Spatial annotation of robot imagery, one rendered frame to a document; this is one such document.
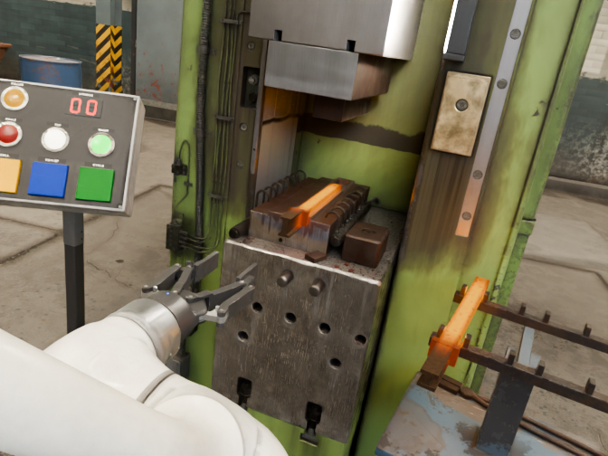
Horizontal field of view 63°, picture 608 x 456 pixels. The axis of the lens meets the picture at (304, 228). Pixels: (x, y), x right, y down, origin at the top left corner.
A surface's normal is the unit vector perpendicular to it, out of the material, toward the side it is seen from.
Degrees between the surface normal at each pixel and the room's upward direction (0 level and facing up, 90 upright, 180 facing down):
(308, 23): 90
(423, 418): 0
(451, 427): 0
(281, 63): 90
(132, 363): 18
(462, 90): 90
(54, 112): 60
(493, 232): 90
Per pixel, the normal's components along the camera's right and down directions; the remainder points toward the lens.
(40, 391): 0.86, -0.24
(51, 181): 0.15, -0.15
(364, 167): -0.33, 0.29
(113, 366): 0.44, -0.75
